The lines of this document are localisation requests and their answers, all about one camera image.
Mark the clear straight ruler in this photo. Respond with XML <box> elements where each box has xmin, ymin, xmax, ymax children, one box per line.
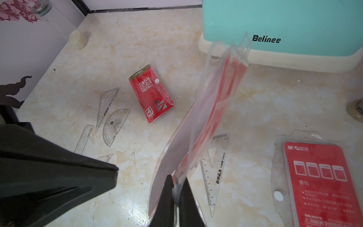
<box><xmin>74</xmin><ymin>124</ymin><xmax>93</xmax><ymax>155</ymax></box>

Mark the clear triangle set square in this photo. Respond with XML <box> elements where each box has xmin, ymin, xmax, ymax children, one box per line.
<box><xmin>97</xmin><ymin>154</ymin><xmax>113</xmax><ymax>163</ymax></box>

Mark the clear glass jar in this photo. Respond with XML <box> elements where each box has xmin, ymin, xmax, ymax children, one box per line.
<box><xmin>31</xmin><ymin>0</ymin><xmax>88</xmax><ymax>50</ymax></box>

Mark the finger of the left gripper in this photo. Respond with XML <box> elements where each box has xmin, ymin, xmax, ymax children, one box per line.
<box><xmin>1</xmin><ymin>124</ymin><xmax>118</xmax><ymax>227</ymax></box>

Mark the mint green toaster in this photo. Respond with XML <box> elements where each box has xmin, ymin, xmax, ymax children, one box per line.
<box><xmin>198</xmin><ymin>0</ymin><xmax>363</xmax><ymax>73</ymax></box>

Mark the red ruler set package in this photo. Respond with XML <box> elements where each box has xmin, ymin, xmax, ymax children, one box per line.
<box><xmin>270</xmin><ymin>131</ymin><xmax>363</xmax><ymax>227</ymax></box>
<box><xmin>148</xmin><ymin>33</ymin><xmax>252</xmax><ymax>217</ymax></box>
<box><xmin>129</xmin><ymin>64</ymin><xmax>175</xmax><ymax>124</ymax></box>

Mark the clear protractor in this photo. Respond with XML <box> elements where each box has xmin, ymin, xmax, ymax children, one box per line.
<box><xmin>103</xmin><ymin>108</ymin><xmax>130</xmax><ymax>147</ymax></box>

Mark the spice jar black lid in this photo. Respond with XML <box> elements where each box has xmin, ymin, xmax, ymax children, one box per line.
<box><xmin>346</xmin><ymin>98</ymin><xmax>363</xmax><ymax>123</ymax></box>

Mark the clear plastic ruler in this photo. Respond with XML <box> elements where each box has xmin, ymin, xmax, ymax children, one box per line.
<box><xmin>95</xmin><ymin>87</ymin><xmax>120</xmax><ymax>132</ymax></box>

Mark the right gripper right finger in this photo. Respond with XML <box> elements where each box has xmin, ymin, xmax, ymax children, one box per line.
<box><xmin>179</xmin><ymin>178</ymin><xmax>206</xmax><ymax>227</ymax></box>

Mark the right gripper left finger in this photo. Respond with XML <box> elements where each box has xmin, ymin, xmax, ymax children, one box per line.
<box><xmin>149</xmin><ymin>175</ymin><xmax>175</xmax><ymax>227</ymax></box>

